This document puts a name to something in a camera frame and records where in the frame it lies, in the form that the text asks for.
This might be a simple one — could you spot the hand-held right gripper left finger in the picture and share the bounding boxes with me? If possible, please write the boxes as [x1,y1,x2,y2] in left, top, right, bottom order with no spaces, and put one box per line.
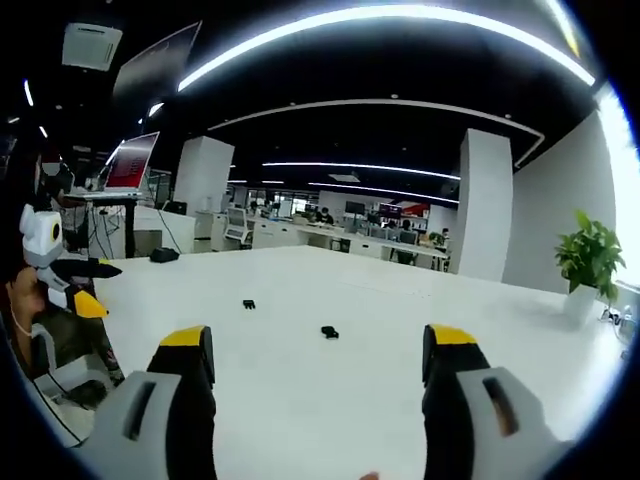
[74,324,218,480]

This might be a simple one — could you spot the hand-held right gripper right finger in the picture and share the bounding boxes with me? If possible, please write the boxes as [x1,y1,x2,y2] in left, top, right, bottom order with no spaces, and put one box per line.
[421,323,576,480]

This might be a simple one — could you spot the person's left hand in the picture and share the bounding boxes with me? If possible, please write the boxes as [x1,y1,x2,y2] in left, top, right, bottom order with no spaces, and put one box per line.
[5,272,50,329]

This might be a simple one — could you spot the person's patterned clothing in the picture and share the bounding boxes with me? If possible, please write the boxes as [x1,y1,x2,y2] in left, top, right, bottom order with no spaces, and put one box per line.
[47,279,125,387]

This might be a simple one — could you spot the grey white chair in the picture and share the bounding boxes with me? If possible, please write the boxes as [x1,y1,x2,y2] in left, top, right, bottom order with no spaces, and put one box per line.
[28,323,124,407]

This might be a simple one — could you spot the white standing desk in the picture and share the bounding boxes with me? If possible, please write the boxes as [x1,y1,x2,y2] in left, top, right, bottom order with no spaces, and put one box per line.
[63,191,152,259]

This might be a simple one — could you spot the open laptop with red screen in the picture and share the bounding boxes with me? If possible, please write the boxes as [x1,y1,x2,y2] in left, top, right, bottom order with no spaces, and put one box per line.
[97,131,162,195]

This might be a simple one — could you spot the white office chair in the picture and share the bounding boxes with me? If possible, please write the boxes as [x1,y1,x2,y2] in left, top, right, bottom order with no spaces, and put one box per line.
[223,206,252,247]

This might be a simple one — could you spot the potted green plant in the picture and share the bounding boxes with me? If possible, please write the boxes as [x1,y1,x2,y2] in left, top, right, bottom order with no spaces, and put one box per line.
[553,209,627,331]

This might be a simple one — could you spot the ceiling air conditioner unit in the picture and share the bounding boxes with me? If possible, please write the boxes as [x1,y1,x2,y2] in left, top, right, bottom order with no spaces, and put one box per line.
[61,21,124,74]

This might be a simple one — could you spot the dark hanging ceiling panel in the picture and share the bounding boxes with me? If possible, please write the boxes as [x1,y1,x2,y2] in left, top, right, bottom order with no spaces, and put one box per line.
[111,19,203,104]

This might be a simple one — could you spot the long white office counter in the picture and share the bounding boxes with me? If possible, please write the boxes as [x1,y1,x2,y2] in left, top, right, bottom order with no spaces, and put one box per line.
[248,215,450,263]

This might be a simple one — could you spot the long curved ceiling light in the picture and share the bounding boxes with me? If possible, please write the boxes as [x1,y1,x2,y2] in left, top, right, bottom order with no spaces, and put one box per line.
[176,3,597,94]

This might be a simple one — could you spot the cables and plugs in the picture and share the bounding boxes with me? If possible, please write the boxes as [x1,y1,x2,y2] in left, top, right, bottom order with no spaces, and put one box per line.
[601,303,635,332]

